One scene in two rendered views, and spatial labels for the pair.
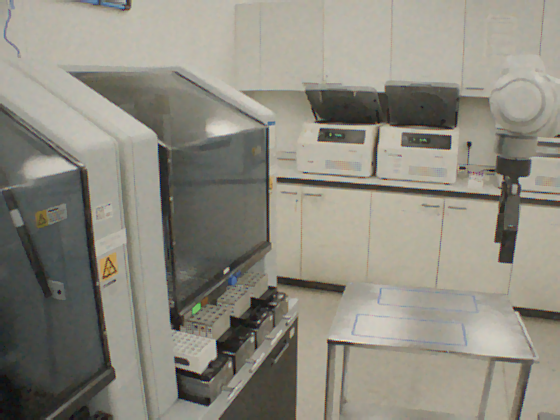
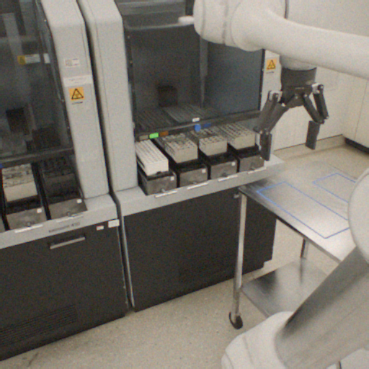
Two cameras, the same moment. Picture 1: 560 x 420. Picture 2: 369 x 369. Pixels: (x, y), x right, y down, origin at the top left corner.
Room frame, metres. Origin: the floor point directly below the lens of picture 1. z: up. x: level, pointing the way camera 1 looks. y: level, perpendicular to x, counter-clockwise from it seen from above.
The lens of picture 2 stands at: (0.15, -0.93, 1.62)
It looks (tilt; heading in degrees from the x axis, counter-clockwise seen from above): 30 degrees down; 47
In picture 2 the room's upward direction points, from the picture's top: 2 degrees counter-clockwise
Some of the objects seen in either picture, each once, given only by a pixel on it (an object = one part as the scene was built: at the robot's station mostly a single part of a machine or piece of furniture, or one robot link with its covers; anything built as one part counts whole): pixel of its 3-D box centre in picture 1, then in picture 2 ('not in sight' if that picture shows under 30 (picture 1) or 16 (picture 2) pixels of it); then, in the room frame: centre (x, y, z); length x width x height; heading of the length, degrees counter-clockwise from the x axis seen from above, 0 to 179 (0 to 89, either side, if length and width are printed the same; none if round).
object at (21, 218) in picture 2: not in sight; (20, 179); (0.68, 0.66, 0.78); 0.73 x 0.14 x 0.09; 69
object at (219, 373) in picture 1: (127, 352); (138, 154); (1.20, 0.46, 0.78); 0.73 x 0.14 x 0.09; 69
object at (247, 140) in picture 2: (259, 286); (243, 140); (1.54, 0.08, 0.85); 0.12 x 0.02 x 0.06; 158
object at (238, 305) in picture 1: (240, 304); (215, 147); (1.40, 0.13, 0.85); 0.12 x 0.02 x 0.06; 159
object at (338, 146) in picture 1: (343, 128); not in sight; (3.63, -0.47, 1.22); 0.62 x 0.56 x 0.64; 157
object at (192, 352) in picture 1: (162, 346); (146, 155); (1.15, 0.33, 0.83); 0.30 x 0.10 x 0.06; 69
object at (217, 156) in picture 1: (156, 172); (176, 44); (1.41, 0.38, 1.28); 0.61 x 0.51 x 0.63; 159
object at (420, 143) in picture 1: (421, 129); not in sight; (3.42, -1.02, 1.24); 0.62 x 0.56 x 0.69; 160
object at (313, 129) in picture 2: (502, 228); (311, 135); (1.01, -0.52, 1.22); 0.03 x 0.01 x 0.07; 69
